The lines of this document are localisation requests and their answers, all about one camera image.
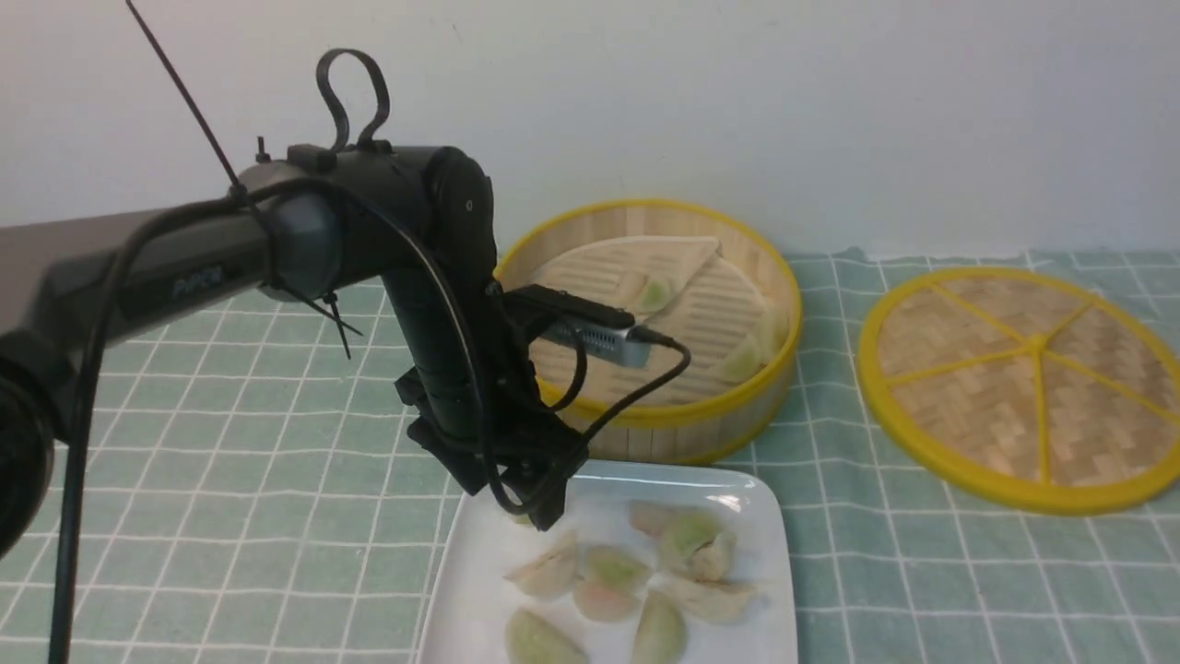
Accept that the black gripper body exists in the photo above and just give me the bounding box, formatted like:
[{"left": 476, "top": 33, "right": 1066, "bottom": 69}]
[{"left": 396, "top": 357, "right": 586, "bottom": 532}]

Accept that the green dumpling steamer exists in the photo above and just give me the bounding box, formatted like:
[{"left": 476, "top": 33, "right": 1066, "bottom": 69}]
[{"left": 632, "top": 276, "right": 676, "bottom": 316}]

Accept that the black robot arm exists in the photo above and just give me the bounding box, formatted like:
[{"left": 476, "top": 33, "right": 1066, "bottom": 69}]
[{"left": 4, "top": 140, "right": 589, "bottom": 551}]

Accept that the pale dumpling on plate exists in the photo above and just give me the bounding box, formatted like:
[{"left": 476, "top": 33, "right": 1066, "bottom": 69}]
[{"left": 504, "top": 532, "right": 579, "bottom": 600}]

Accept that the pink dumpling plate top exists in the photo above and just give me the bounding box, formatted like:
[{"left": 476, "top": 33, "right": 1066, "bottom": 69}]
[{"left": 628, "top": 500, "right": 679, "bottom": 540}]

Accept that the green dumpling on plate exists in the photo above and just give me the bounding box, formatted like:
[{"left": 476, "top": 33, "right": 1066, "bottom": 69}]
[{"left": 583, "top": 545, "right": 654, "bottom": 594}]

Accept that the green round dumpling plate top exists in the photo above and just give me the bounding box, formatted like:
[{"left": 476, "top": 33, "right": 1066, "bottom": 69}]
[{"left": 657, "top": 508, "right": 738, "bottom": 583}]

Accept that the pink dumpling on plate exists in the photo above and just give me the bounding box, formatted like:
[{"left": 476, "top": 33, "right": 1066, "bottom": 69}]
[{"left": 572, "top": 579, "right": 641, "bottom": 623}]

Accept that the green dumpling plate front left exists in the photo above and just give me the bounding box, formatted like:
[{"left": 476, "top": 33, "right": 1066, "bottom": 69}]
[{"left": 504, "top": 609, "right": 589, "bottom": 663}]

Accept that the white rectangular plate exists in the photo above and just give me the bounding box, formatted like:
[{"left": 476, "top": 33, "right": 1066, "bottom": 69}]
[{"left": 417, "top": 461, "right": 799, "bottom": 663}]

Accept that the green dumpling plate front centre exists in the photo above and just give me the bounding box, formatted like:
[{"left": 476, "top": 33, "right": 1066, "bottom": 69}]
[{"left": 631, "top": 589, "right": 688, "bottom": 663}]

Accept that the pale flat dumpling plate right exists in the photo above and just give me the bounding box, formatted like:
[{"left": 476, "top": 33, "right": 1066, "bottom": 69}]
[{"left": 661, "top": 576, "right": 758, "bottom": 625}]

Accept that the white steamer liner cloth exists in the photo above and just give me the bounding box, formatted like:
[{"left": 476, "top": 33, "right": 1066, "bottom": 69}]
[{"left": 526, "top": 235, "right": 774, "bottom": 408}]

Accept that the green checkered tablecloth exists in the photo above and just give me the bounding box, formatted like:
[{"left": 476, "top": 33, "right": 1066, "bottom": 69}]
[{"left": 0, "top": 249, "right": 1180, "bottom": 664}]

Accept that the bamboo steamer basket yellow rim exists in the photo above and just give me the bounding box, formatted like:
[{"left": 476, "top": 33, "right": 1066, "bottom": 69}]
[{"left": 496, "top": 200, "right": 802, "bottom": 464}]

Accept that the green dumpling in steamer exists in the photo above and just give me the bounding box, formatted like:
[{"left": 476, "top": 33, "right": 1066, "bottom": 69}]
[{"left": 713, "top": 335, "right": 763, "bottom": 384}]

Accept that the black zip tie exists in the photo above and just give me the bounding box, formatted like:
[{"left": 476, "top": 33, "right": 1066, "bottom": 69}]
[{"left": 125, "top": 1, "right": 359, "bottom": 359}]

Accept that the pale green dumpling steamer edge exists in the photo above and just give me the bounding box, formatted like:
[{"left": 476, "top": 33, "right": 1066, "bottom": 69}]
[{"left": 750, "top": 302, "right": 792, "bottom": 364}]

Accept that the bamboo steamer lid yellow rim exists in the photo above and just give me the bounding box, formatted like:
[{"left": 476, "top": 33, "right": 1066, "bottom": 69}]
[{"left": 856, "top": 267, "right": 1179, "bottom": 517}]

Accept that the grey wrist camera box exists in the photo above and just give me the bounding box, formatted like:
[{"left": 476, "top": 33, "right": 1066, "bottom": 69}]
[{"left": 504, "top": 283, "right": 650, "bottom": 369}]

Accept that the black cable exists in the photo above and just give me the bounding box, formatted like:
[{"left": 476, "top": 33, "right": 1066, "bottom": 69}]
[{"left": 46, "top": 175, "right": 691, "bottom": 664}]

